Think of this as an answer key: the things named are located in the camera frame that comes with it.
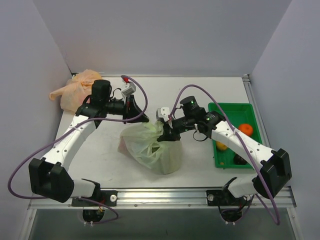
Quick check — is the pale green plastic bag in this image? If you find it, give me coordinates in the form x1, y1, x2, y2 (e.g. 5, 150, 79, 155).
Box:
117, 121, 183, 175

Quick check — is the yellow orange lemon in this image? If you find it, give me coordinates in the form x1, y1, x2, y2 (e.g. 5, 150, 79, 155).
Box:
215, 141, 228, 152

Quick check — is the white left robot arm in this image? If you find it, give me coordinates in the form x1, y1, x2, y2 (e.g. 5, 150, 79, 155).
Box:
28, 75, 149, 206

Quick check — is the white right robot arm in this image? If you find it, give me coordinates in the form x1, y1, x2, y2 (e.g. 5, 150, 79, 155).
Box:
156, 96, 292, 205

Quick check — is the orange filled plastic bag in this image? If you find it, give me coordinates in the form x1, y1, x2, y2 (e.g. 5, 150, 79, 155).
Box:
48, 69, 102, 113

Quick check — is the green plastic tray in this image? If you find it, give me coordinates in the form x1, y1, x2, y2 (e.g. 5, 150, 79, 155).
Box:
207, 102, 263, 170

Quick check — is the orange tangerine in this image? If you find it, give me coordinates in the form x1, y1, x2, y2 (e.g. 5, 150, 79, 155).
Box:
238, 123, 254, 137

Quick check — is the dark purple passion fruit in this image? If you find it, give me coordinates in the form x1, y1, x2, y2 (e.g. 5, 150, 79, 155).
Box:
233, 154, 248, 165

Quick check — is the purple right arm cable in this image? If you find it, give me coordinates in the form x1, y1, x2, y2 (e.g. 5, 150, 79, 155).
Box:
168, 84, 281, 226

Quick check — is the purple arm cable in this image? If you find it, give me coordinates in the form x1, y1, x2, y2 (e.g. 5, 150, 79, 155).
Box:
7, 74, 150, 224
168, 84, 281, 226

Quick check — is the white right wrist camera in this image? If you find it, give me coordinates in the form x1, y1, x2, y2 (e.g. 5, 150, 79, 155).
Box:
156, 107, 171, 124

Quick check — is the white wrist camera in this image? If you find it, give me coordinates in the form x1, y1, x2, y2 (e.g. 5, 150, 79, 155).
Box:
120, 75, 136, 98
156, 107, 171, 124

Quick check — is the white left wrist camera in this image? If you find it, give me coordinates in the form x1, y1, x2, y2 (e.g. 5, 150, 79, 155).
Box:
120, 75, 136, 98

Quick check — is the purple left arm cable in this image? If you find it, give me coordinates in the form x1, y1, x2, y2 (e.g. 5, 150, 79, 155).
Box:
7, 74, 150, 224

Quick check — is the aluminium front rail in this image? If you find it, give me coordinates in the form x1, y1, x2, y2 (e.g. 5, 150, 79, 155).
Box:
28, 187, 297, 210

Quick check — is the aluminium rail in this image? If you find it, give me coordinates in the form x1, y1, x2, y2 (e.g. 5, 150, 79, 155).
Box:
28, 187, 297, 210
242, 75, 271, 148

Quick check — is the aluminium right side rail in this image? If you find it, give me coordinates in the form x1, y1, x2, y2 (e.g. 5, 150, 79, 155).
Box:
242, 75, 271, 148

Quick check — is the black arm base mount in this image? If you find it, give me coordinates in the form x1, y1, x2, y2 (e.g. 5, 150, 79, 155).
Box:
206, 177, 248, 207

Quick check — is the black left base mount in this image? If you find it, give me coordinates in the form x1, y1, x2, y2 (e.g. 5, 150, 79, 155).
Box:
71, 189, 118, 207

